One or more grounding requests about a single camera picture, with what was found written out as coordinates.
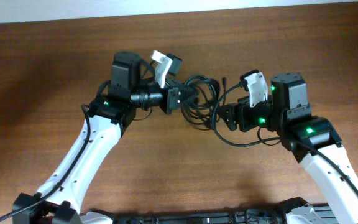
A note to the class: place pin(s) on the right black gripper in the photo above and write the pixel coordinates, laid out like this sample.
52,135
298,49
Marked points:
243,106

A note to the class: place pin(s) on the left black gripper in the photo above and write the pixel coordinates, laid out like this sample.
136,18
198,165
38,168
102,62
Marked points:
172,99

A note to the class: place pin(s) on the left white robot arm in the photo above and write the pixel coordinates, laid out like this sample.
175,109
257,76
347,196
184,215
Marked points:
134,83

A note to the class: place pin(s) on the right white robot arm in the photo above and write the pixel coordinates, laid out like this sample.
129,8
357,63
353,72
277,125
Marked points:
282,106

